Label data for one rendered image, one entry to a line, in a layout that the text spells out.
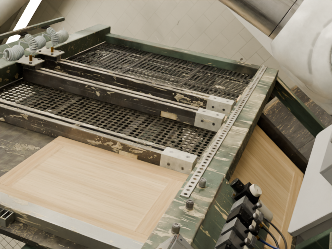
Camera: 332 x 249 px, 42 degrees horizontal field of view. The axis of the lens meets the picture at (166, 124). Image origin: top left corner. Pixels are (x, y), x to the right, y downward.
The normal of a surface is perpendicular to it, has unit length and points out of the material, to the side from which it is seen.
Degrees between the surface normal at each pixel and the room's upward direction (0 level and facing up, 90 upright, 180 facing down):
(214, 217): 90
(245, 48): 90
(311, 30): 75
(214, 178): 55
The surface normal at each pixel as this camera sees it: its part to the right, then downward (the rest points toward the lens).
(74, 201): 0.11, -0.89
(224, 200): 0.63, -0.58
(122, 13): -0.41, 0.43
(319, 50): -0.84, 0.04
